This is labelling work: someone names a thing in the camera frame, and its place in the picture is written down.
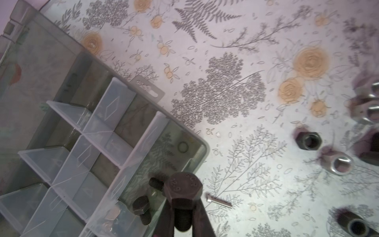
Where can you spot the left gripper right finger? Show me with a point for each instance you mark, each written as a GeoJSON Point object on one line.
{"type": "Point", "coordinates": [201, 226]}

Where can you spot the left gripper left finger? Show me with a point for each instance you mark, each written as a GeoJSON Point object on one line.
{"type": "Point", "coordinates": [165, 224]}

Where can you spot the small silver screw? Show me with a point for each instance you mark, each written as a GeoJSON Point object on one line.
{"type": "Point", "coordinates": [212, 199]}

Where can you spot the clear plastic organizer box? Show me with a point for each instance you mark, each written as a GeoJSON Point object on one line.
{"type": "Point", "coordinates": [88, 141]}

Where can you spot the black hex nut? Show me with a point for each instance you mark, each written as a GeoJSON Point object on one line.
{"type": "Point", "coordinates": [355, 226]}
{"type": "Point", "coordinates": [372, 156]}

